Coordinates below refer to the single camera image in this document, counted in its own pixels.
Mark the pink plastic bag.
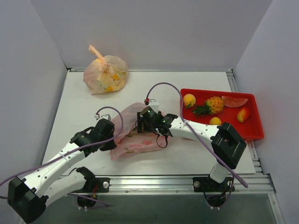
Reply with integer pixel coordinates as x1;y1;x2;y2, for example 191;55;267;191
110;103;166;161

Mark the orange toy pineapple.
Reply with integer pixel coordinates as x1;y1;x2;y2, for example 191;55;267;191
192;96;224;116

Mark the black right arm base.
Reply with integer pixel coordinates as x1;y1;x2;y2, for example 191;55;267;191
192;176;235;210

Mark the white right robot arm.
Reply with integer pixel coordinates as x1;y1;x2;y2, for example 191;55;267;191
139;106;248;191

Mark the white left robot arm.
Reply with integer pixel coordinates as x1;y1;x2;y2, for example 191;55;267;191
7;118;116;224

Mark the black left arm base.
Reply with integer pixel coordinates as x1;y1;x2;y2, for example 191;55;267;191
68;167;110;211

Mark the orange fruit with leaf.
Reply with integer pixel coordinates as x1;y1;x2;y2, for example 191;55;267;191
183;94;196;108

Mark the orange plastic bag with fruit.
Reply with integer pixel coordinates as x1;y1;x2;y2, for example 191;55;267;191
83;45;128;94

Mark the red plastic tray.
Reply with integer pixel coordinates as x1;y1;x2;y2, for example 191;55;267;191
180;89;264;141

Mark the small yellow lemon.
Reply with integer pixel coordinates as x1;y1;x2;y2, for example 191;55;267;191
209;117;222;126

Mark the watermelon slice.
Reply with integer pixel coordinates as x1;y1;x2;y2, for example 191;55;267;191
222;96;248;108

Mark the red yellow mango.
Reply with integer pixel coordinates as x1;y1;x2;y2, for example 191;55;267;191
237;106;251;123

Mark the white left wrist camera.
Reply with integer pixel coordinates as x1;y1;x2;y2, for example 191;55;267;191
94;113;111;121

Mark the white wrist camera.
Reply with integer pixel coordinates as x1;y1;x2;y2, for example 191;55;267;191
144;98;159;113
94;113;111;121

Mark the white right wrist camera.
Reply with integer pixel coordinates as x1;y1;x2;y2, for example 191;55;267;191
144;98;159;113

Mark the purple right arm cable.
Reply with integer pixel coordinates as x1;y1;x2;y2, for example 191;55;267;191
144;82;249;188

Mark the aluminium front rail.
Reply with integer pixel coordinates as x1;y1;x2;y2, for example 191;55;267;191
98;175;275;195

